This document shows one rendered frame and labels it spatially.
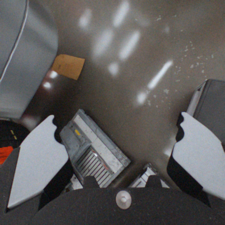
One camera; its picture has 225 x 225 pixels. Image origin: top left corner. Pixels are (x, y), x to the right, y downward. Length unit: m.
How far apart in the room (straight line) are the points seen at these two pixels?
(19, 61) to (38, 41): 0.12
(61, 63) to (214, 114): 1.81
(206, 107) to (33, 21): 0.92
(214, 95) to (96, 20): 1.58
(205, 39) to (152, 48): 0.42
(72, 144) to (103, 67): 0.96
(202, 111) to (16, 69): 0.95
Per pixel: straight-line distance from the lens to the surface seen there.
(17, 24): 0.59
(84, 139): 1.20
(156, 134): 1.11
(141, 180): 0.99
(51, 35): 0.65
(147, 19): 1.54
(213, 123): 0.81
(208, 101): 0.81
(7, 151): 0.69
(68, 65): 1.79
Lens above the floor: 1.10
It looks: 66 degrees down
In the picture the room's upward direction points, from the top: 79 degrees counter-clockwise
